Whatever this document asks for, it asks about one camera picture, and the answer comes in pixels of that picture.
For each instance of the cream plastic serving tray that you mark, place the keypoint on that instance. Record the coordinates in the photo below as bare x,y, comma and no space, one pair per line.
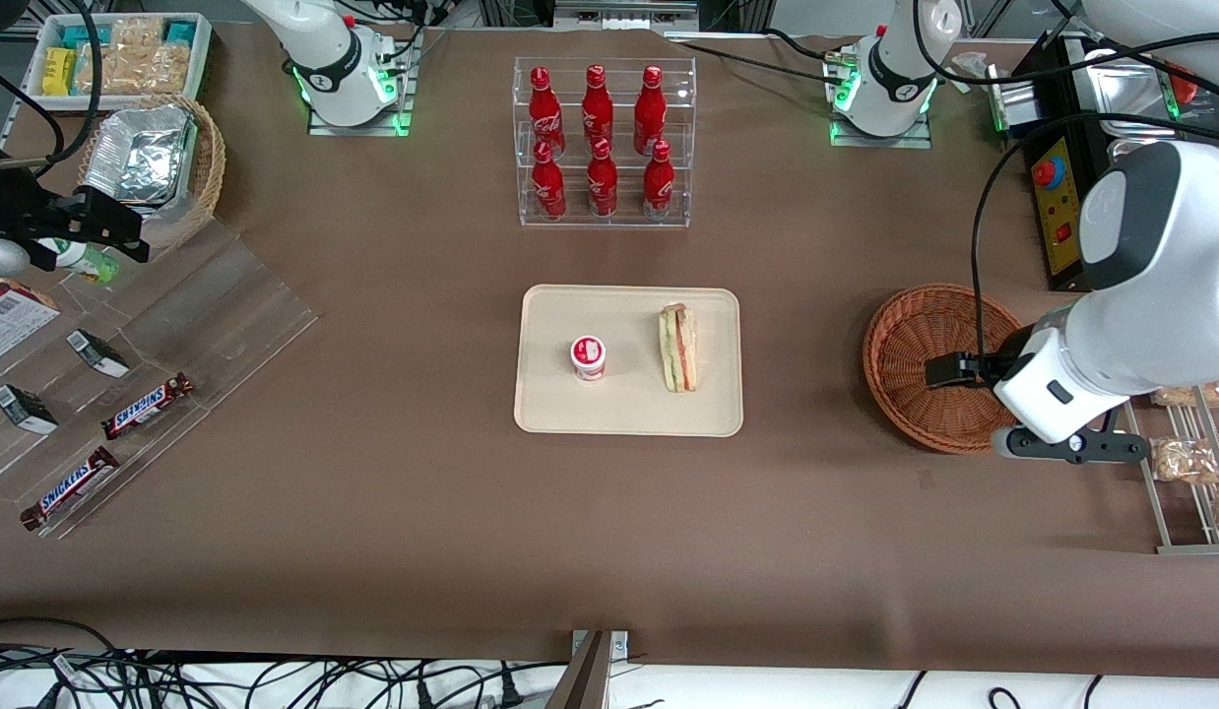
619,404

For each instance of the white red snack box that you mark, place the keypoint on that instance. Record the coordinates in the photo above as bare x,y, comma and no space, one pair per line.
14,325

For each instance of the clear acrylic stepped display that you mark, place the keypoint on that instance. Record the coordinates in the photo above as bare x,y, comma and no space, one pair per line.
225,295

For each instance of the yellow snack pack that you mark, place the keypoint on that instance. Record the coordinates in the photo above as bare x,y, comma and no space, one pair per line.
58,71

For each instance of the empty brown wicker basket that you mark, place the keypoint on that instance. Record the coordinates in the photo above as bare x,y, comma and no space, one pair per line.
915,335

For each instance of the black food warmer machine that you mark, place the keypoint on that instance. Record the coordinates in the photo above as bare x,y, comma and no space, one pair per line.
1058,212

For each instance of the wicker basket holding foil container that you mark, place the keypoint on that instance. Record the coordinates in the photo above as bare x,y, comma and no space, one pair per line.
208,167

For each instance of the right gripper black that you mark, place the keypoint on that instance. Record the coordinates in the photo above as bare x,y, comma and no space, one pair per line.
7,209

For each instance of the red skewered sausage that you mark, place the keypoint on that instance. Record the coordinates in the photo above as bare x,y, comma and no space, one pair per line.
1181,87

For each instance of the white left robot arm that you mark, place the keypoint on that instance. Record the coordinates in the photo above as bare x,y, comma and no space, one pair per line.
1161,325

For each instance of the Snickers chocolate bar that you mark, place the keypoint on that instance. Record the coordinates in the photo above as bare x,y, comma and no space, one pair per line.
70,489
147,407

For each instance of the red emergency stop button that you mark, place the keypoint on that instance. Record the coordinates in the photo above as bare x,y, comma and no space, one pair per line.
1048,172

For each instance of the red white yogurt cup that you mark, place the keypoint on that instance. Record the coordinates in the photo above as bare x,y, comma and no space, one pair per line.
588,357

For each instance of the dark camera stand post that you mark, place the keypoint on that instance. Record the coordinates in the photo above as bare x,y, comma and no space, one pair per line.
582,679

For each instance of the triangle sandwich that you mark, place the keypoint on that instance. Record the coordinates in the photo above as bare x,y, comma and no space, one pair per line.
679,350

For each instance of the red cola bottle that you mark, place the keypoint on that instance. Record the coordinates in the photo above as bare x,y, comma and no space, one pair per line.
548,187
597,103
650,103
602,182
658,184
545,108

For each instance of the clear acrylic bottle rack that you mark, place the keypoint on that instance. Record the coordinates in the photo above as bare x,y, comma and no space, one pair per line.
683,128

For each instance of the green white plastic bottle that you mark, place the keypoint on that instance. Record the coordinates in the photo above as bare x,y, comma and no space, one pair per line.
83,260

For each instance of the small black carton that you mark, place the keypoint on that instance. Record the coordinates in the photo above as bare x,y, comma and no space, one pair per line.
97,353
24,409

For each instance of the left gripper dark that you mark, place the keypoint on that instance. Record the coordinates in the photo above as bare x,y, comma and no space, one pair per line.
1003,360

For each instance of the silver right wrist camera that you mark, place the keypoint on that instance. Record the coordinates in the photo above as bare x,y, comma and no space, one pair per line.
1,258

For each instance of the steel warmer pan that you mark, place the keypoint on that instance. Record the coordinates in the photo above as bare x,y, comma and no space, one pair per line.
1131,89

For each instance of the white plastic bin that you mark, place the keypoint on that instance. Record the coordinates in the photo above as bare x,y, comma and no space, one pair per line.
201,59

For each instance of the clear cracker bag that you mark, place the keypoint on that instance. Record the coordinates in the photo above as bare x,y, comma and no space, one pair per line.
137,69
137,30

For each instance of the teal snack pack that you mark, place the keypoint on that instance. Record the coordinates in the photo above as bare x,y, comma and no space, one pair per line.
83,36
180,32

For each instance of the aluminium foil container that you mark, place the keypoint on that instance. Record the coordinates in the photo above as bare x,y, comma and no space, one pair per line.
137,158

